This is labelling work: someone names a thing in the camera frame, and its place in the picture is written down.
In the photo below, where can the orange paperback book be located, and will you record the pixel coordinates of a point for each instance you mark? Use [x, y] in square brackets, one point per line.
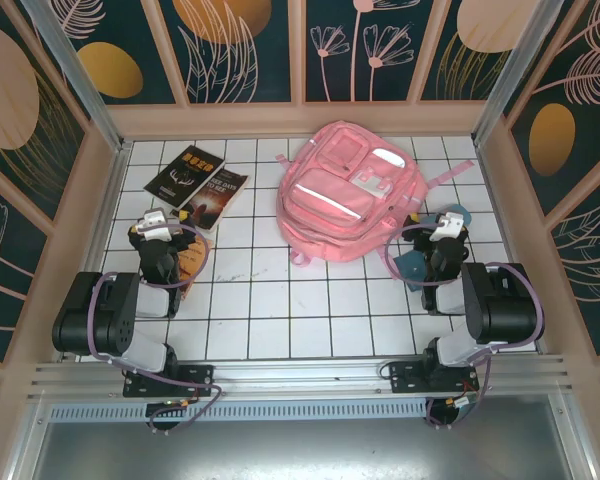
[192, 260]

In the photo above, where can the teal snap wallet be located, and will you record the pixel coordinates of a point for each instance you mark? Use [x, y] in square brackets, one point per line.
[410, 265]

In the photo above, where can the dark book Three Days title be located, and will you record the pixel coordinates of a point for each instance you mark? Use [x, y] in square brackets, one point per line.
[220, 197]

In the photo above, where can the black book with antler cover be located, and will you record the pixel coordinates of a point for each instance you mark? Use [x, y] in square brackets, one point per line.
[185, 172]

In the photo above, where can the light blue pencil case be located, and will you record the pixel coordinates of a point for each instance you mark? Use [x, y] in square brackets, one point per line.
[461, 210]

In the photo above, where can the pink school backpack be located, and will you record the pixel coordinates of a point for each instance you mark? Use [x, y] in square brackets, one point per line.
[330, 200]

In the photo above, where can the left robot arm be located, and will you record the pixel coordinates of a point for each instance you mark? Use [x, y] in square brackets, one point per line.
[80, 315]

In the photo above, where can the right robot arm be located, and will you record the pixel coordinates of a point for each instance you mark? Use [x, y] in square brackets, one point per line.
[505, 310]

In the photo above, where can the grey metal panel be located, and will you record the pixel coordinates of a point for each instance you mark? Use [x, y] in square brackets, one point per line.
[300, 450]

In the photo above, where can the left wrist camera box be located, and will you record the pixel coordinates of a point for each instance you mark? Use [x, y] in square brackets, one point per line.
[155, 225]

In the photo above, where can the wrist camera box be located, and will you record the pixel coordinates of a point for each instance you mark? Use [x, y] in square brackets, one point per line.
[450, 225]
[155, 225]

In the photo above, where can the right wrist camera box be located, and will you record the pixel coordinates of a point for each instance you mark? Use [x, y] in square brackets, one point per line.
[450, 225]

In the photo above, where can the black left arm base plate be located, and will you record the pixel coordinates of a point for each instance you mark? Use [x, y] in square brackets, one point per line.
[200, 375]

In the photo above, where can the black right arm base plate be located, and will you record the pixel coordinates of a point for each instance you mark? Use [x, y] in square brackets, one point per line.
[405, 377]

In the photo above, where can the aluminium frame post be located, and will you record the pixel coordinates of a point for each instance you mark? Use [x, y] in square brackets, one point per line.
[80, 75]
[512, 75]

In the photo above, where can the aluminium mounting rail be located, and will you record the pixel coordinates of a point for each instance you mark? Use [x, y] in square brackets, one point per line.
[300, 375]

